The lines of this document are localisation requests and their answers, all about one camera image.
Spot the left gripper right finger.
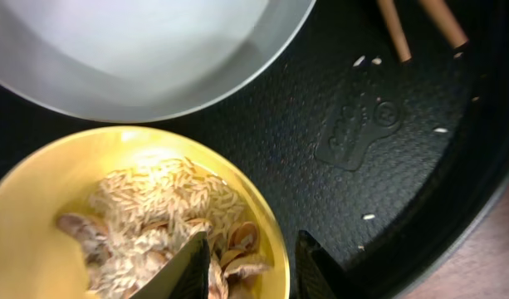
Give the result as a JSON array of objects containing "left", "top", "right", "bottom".
[{"left": 295, "top": 230, "right": 362, "bottom": 299}]

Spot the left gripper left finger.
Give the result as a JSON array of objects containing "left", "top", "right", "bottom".
[{"left": 130, "top": 232, "right": 210, "bottom": 299}]

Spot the yellow bowl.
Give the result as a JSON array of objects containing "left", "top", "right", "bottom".
[{"left": 0, "top": 126, "right": 291, "bottom": 298}]

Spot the round black serving tray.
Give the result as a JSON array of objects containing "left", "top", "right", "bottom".
[{"left": 0, "top": 1, "right": 509, "bottom": 298}]

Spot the grey plate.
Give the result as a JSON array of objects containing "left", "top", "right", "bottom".
[{"left": 0, "top": 0, "right": 315, "bottom": 123}]

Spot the wooden chopstick left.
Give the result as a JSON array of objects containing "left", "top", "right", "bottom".
[{"left": 376, "top": 0, "right": 412, "bottom": 62}]

